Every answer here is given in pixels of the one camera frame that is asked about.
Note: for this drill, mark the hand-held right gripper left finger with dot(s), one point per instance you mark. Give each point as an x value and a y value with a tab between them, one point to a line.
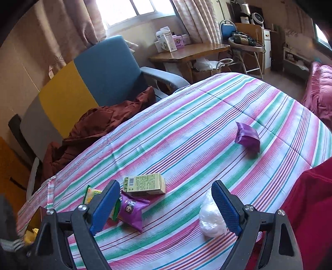
106	207

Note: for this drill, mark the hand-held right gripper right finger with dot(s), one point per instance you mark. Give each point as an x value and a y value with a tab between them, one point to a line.
227	207

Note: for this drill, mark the yellow sponge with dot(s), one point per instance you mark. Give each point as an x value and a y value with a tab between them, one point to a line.
29	235

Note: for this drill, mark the green yellow snack packet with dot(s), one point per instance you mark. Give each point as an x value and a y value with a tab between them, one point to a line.
90	194

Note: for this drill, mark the pale plastic wrapped roll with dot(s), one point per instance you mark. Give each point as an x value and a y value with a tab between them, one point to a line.
210	220

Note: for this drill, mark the purple snack packet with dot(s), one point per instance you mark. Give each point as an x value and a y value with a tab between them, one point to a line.
132	210

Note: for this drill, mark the green paper box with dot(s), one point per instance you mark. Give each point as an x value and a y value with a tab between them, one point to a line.
145	183

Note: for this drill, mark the wooden wardrobe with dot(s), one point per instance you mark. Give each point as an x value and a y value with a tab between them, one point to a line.
10	161

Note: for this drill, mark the shiny purple packet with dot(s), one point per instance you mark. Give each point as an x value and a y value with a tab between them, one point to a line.
247	135

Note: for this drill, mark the red clothing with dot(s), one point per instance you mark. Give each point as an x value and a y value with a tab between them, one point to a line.
308	207

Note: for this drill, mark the maroon cloth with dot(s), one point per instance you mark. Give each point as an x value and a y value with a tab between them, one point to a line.
90	124

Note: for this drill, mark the striped blanket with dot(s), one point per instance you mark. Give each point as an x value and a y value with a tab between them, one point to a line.
181	135

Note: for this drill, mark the cardboard box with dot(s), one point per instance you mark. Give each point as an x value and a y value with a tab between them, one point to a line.
205	75

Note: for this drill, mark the grey yellow blue armchair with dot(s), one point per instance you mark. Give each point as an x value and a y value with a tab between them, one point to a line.
103	70

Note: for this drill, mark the white plastic bag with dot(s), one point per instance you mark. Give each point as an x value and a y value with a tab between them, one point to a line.
205	63

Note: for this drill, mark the pink quilt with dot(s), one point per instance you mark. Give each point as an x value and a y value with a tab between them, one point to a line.
320	90

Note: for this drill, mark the grey low shelf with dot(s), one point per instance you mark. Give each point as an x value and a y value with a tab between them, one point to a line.
293	61

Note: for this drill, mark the wooden desk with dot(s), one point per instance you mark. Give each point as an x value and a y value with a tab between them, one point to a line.
192	50

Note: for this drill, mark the white cabinet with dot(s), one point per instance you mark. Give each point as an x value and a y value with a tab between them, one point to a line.
267	46

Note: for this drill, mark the black radio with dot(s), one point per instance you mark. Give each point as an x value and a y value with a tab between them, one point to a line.
242	39

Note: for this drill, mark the purple printed box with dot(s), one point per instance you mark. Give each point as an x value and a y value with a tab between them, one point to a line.
179	41

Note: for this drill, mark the blue folding chair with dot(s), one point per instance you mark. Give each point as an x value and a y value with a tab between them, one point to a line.
228	29

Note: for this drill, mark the white carton box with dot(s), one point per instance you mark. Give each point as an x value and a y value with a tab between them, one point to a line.
163	39

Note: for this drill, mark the patterned curtain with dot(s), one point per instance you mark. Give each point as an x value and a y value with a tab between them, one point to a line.
77	18
199	20

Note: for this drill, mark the white fan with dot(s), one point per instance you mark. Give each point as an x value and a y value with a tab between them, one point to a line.
256	18

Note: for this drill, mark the bright window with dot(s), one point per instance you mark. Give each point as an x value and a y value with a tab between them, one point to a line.
134	10

